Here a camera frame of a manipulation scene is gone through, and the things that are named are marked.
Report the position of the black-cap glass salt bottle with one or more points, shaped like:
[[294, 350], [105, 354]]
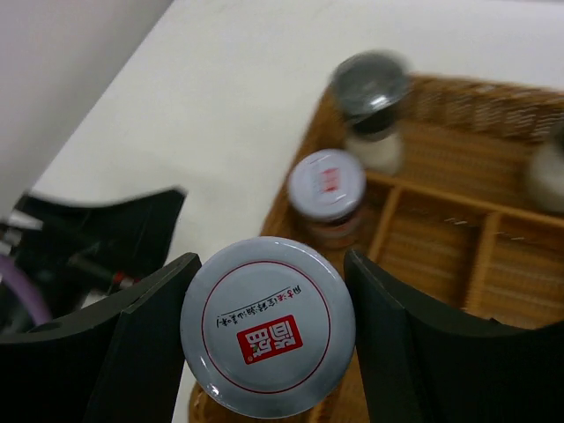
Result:
[[545, 173]]

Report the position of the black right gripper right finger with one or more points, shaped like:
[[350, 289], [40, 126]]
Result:
[[422, 360]]

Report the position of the brown wicker divided basket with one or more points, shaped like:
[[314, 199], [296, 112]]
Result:
[[454, 224]]

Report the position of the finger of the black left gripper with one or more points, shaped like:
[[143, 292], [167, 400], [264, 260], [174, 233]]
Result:
[[82, 248]]

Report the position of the orange-label spice jar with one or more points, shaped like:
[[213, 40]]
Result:
[[327, 190]]

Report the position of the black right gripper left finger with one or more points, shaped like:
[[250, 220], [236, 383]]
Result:
[[118, 360]]

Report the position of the clear-cap salt grinder bottle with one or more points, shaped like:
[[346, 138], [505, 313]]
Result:
[[368, 89]]

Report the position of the white-lid brown spice jar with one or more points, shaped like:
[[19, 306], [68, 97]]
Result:
[[267, 327]]

